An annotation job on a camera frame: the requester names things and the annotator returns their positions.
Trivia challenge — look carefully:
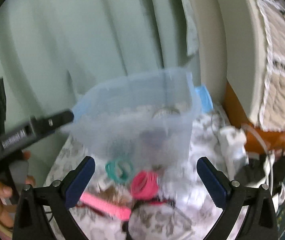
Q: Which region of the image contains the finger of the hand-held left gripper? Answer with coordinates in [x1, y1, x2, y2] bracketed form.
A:
[31, 110, 74, 133]

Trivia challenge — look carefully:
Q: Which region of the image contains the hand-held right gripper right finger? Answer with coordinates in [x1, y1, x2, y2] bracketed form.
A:
[197, 156, 279, 240]

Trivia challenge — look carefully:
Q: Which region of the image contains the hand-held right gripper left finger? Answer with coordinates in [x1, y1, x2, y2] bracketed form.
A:
[13, 156, 96, 240]

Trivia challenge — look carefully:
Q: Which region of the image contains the pink hair roller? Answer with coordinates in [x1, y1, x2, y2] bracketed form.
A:
[80, 192, 132, 221]

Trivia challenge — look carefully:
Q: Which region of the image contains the bundle of teal hair ties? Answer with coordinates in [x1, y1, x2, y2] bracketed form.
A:
[105, 158, 134, 183]

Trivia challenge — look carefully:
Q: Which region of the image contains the bag of cotton swabs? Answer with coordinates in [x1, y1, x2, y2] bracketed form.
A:
[100, 187, 133, 205]

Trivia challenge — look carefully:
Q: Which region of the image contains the bundle of pink hair ties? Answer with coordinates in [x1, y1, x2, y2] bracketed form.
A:
[131, 170, 159, 200]

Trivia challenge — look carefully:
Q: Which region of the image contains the clear plastic container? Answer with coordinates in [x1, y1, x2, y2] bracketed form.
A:
[71, 67, 213, 167]

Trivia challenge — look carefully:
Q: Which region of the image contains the brown packing tape roll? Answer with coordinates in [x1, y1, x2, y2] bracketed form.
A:
[152, 106, 181, 120]

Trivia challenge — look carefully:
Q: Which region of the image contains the white power strip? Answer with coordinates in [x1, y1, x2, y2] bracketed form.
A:
[219, 126, 249, 165]

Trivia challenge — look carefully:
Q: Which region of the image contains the orange wooden board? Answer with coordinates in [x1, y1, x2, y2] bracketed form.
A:
[224, 81, 285, 153]

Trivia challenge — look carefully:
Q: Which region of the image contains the floral blanket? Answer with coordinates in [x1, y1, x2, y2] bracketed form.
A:
[45, 105, 248, 240]

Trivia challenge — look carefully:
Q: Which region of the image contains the pale green curtain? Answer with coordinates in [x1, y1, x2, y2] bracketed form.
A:
[0, 0, 198, 180]

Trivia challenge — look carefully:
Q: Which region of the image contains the beige quilted lace cover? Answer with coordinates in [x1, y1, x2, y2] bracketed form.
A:
[247, 0, 285, 133]

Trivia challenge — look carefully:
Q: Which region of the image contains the white appliance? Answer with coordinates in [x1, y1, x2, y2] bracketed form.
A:
[175, 0, 268, 120]

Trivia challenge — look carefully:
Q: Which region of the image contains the white cable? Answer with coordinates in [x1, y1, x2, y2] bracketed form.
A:
[241, 124, 276, 187]

